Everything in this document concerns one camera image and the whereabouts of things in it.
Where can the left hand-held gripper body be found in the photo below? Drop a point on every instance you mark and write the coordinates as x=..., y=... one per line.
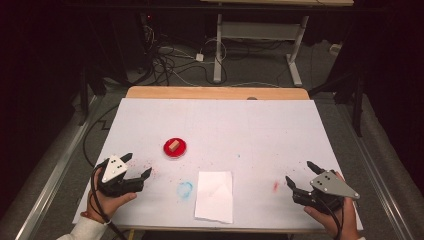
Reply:
x=114, y=170

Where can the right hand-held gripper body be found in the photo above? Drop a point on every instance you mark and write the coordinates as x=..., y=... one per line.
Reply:
x=330, y=186

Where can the person's left hand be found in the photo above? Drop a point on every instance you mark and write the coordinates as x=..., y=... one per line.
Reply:
x=108, y=204

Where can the person's right hand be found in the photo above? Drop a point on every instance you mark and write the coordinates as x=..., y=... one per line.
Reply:
x=333, y=221

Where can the small wooden block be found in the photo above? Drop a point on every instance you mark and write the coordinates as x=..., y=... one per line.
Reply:
x=173, y=145

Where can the red round dish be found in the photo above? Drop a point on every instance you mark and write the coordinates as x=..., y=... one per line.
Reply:
x=181, y=150

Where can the black stand leg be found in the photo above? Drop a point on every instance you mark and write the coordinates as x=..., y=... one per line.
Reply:
x=84, y=100
x=358, y=110

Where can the white paper sheet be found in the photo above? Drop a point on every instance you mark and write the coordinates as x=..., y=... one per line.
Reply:
x=215, y=198

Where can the large white table cover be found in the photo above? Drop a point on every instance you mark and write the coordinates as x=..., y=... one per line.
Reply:
x=233, y=130

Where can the white floor box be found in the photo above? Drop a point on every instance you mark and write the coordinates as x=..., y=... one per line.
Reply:
x=335, y=49

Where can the small white power adapter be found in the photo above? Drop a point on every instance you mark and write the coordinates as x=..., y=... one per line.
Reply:
x=199, y=57

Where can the aluminium floor rail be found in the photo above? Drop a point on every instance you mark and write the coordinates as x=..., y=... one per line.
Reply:
x=383, y=194
x=50, y=190

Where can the white metal desk frame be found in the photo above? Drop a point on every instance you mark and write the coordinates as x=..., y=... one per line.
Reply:
x=260, y=30

